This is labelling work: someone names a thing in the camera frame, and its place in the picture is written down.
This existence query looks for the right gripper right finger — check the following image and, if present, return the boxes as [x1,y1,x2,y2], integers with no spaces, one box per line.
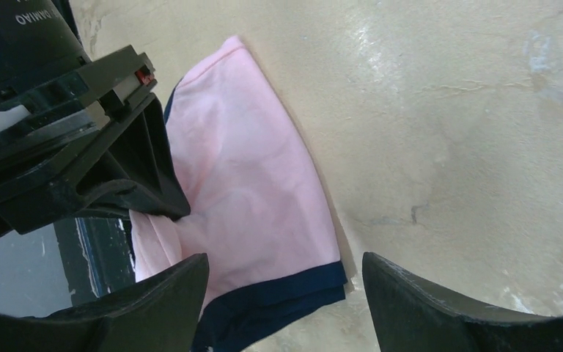
[362,252,563,351]

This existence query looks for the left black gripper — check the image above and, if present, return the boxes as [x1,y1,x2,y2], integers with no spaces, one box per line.
[0,46,191,238]

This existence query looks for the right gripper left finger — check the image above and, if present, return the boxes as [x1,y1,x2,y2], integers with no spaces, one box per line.
[0,254,209,351]

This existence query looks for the pink underwear navy trim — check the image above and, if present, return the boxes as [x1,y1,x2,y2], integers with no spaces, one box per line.
[130,36,347,351]

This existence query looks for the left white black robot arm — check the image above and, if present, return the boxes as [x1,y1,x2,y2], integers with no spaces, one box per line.
[0,1,191,238]

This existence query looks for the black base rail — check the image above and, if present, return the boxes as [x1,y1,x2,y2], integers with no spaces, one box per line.
[54,218,136,306]

